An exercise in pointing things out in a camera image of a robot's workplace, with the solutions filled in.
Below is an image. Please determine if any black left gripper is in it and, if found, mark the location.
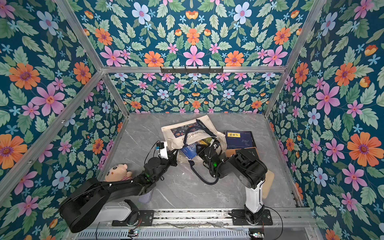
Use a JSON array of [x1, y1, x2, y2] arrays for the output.
[[152, 147, 178, 182]]

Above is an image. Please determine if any brown cover book barcode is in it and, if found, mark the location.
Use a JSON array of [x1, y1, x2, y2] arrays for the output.
[[226, 147, 259, 159]]

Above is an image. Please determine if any blue cover book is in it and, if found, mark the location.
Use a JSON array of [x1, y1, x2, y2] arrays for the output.
[[181, 143, 202, 160]]

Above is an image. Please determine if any navy book yellow label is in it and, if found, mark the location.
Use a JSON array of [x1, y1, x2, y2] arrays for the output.
[[225, 131, 256, 149]]

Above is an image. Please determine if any cream canvas tote bag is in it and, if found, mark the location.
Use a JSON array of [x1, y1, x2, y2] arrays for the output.
[[160, 114, 228, 186]]

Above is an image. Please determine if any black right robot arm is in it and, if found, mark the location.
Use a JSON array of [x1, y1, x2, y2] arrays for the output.
[[189, 143, 268, 225]]

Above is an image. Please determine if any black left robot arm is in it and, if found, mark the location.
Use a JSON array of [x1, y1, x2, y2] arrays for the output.
[[59, 150, 178, 233]]

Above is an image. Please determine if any purple pouch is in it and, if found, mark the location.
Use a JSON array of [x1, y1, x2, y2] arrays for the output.
[[139, 190, 153, 204]]

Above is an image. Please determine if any plush doll toy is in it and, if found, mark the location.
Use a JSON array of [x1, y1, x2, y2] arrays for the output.
[[105, 164, 133, 182]]

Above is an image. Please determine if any beige pouch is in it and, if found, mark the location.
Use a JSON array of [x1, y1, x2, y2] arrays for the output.
[[262, 170, 275, 200]]

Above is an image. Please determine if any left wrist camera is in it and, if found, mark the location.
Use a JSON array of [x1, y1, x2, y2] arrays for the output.
[[156, 142, 168, 160]]

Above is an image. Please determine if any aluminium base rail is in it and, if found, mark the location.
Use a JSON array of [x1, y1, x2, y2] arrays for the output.
[[66, 207, 323, 240]]

